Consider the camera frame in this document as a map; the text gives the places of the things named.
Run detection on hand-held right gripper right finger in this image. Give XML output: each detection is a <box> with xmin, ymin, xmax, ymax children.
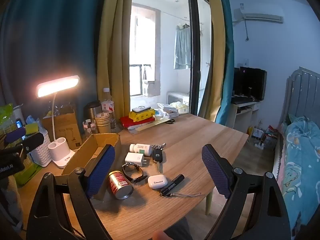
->
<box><xmin>201</xmin><ymin>144</ymin><xmax>292</xmax><ymax>240</ymax></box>

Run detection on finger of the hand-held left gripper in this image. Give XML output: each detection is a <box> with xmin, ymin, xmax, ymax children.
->
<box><xmin>4</xmin><ymin>127</ymin><xmax>27</xmax><ymax>143</ymax></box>
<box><xmin>22</xmin><ymin>132</ymin><xmax>44</xmax><ymax>153</ymax></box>

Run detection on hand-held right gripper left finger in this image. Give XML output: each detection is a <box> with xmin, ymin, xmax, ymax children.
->
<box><xmin>26</xmin><ymin>144</ymin><xmax>117</xmax><ymax>240</ymax></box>

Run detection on red metal can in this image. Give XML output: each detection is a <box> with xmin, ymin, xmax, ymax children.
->
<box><xmin>107</xmin><ymin>170</ymin><xmax>134</xmax><ymax>200</ymax></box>

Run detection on cardboard box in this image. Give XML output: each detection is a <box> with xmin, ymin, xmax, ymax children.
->
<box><xmin>61</xmin><ymin>133</ymin><xmax>122</xmax><ymax>202</ymax></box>

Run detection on wristwatch with dark band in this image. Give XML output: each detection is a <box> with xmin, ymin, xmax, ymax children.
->
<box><xmin>122</xmin><ymin>162</ymin><xmax>148</xmax><ymax>183</ymax></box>

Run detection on white wall charger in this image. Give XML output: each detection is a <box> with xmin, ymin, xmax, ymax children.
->
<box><xmin>124</xmin><ymin>152</ymin><xmax>143</xmax><ymax>167</ymax></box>

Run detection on white pill bottle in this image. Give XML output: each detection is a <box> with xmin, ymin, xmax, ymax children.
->
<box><xmin>129</xmin><ymin>143</ymin><xmax>153</xmax><ymax>156</ymax></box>

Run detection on white earbuds case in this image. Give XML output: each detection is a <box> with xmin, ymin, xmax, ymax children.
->
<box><xmin>147</xmin><ymin>175</ymin><xmax>167</xmax><ymax>189</ymax></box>

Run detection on black car key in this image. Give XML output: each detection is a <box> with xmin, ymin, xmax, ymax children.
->
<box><xmin>152</xmin><ymin>142</ymin><xmax>167</xmax><ymax>172</ymax></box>

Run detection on white woven plastic basket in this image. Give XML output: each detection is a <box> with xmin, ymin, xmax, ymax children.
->
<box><xmin>24</xmin><ymin>134</ymin><xmax>52</xmax><ymax>167</ymax></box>

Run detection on yellow green sponge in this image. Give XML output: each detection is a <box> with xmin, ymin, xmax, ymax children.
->
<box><xmin>25</xmin><ymin>123</ymin><xmax>39</xmax><ymax>134</ymax></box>

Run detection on clear plastic bag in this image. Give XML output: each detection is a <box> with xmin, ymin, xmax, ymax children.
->
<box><xmin>25</xmin><ymin>110</ymin><xmax>54</xmax><ymax>133</ymax></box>

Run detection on green packet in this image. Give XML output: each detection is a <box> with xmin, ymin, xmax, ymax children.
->
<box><xmin>0</xmin><ymin>103</ymin><xmax>42</xmax><ymax>187</ymax></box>

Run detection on table leg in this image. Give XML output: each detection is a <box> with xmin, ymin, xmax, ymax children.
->
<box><xmin>205</xmin><ymin>187</ymin><xmax>214</xmax><ymax>215</ymax></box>

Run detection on printed cardboard lamp package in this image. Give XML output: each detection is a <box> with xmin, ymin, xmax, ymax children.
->
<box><xmin>41</xmin><ymin>106</ymin><xmax>83</xmax><ymax>150</ymax></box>

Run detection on glass jar with stickers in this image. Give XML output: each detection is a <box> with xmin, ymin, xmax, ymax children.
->
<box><xmin>82</xmin><ymin>119</ymin><xmax>98</xmax><ymax>140</ymax></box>

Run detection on stack of paper cups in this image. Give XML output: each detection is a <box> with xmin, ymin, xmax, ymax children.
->
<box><xmin>94</xmin><ymin>112</ymin><xmax>112</xmax><ymax>133</ymax></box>

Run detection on red book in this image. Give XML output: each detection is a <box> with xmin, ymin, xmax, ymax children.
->
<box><xmin>119</xmin><ymin>115</ymin><xmax>155</xmax><ymax>128</ymax></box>

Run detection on steel thermos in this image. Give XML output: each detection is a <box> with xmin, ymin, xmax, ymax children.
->
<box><xmin>84</xmin><ymin>101</ymin><xmax>102</xmax><ymax>128</ymax></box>

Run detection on white computer desk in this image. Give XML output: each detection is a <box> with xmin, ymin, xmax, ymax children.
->
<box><xmin>230</xmin><ymin>97</ymin><xmax>262</xmax><ymax>130</ymax></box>

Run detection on white desk lamp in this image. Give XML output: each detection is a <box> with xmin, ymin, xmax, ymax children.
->
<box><xmin>36</xmin><ymin>75</ymin><xmax>80</xmax><ymax>169</ymax></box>

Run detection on clear water bottle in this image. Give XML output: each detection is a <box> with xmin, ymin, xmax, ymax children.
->
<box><xmin>101</xmin><ymin>88</ymin><xmax>115</xmax><ymax>128</ymax></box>

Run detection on yellow wipes packet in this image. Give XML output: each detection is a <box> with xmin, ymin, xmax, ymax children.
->
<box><xmin>129</xmin><ymin>109</ymin><xmax>155</xmax><ymax>122</ymax></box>

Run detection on beige paper envelope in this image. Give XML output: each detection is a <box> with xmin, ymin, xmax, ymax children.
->
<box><xmin>136</xmin><ymin>119</ymin><xmax>171</xmax><ymax>131</ymax></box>

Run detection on person's leg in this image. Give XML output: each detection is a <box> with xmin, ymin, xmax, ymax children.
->
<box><xmin>152</xmin><ymin>216</ymin><xmax>193</xmax><ymax>240</ymax></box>

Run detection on white tissue pack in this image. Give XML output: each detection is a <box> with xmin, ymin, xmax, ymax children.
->
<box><xmin>162</xmin><ymin>107</ymin><xmax>179</xmax><ymax>118</ymax></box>

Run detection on black keyboard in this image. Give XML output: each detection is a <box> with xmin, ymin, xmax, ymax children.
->
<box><xmin>231</xmin><ymin>97</ymin><xmax>253</xmax><ymax>104</ymax></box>

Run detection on white balcony appliance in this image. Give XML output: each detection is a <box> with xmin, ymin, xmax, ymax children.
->
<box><xmin>167</xmin><ymin>92</ymin><xmax>189</xmax><ymax>105</ymax></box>

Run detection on blue printed blanket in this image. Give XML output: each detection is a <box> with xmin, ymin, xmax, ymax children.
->
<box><xmin>275</xmin><ymin>115</ymin><xmax>320</xmax><ymax>233</ymax></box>

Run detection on black monitor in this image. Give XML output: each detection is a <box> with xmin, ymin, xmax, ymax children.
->
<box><xmin>234</xmin><ymin>67</ymin><xmax>267</xmax><ymax>101</ymax></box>

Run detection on teal curtain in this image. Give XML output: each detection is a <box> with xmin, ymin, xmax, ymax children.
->
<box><xmin>0</xmin><ymin>0</ymin><xmax>110</xmax><ymax>120</ymax></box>
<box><xmin>216</xmin><ymin>0</ymin><xmax>235</xmax><ymax>127</ymax></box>

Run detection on yellow curtain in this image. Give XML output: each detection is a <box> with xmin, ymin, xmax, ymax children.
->
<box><xmin>204</xmin><ymin>0</ymin><xmax>225</xmax><ymax>123</ymax></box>
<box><xmin>96</xmin><ymin>0</ymin><xmax>134</xmax><ymax>128</ymax></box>

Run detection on grey bed headboard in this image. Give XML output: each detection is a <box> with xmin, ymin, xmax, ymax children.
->
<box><xmin>279</xmin><ymin>66</ymin><xmax>320</xmax><ymax>130</ymax></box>

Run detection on hanging grey clothes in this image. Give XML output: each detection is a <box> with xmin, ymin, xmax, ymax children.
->
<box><xmin>174</xmin><ymin>22</ymin><xmax>192</xmax><ymax>70</ymax></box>

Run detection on balcony window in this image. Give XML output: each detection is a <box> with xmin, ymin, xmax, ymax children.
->
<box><xmin>129</xmin><ymin>2</ymin><xmax>160</xmax><ymax>97</ymax></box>

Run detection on white air conditioner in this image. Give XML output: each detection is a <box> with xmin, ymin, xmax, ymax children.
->
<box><xmin>234</xmin><ymin>7</ymin><xmax>284</xmax><ymax>24</ymax></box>

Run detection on black sliding door frame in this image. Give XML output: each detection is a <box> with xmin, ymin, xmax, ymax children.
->
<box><xmin>186</xmin><ymin>0</ymin><xmax>212</xmax><ymax>117</ymax></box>

